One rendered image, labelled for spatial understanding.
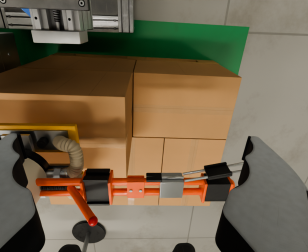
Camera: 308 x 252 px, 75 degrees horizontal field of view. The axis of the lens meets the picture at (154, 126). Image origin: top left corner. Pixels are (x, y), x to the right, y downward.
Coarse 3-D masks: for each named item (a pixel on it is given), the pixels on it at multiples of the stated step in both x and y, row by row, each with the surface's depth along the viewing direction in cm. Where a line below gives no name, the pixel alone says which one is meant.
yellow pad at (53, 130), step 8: (0, 128) 62; (8, 128) 62; (16, 128) 62; (24, 128) 62; (32, 128) 62; (40, 128) 62; (48, 128) 62; (56, 128) 62; (64, 128) 63; (72, 128) 63; (0, 136) 62; (32, 136) 63; (40, 136) 63; (48, 136) 63; (64, 136) 63; (72, 136) 64; (40, 144) 61; (48, 144) 64
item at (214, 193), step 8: (200, 176) 62; (208, 184) 58; (216, 184) 58; (224, 184) 58; (232, 184) 58; (208, 192) 59; (216, 192) 59; (224, 192) 59; (208, 200) 60; (216, 200) 61; (224, 200) 61
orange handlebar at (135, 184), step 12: (36, 180) 57; (48, 180) 57; (60, 180) 57; (72, 180) 57; (120, 180) 58; (132, 180) 58; (144, 180) 58; (48, 192) 59; (60, 192) 59; (120, 192) 60; (132, 192) 59; (144, 192) 60; (156, 192) 60; (192, 192) 61
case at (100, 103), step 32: (0, 96) 70; (32, 96) 71; (64, 96) 71; (96, 96) 72; (128, 96) 89; (96, 128) 77; (128, 128) 94; (64, 160) 84; (96, 160) 84; (128, 160) 100
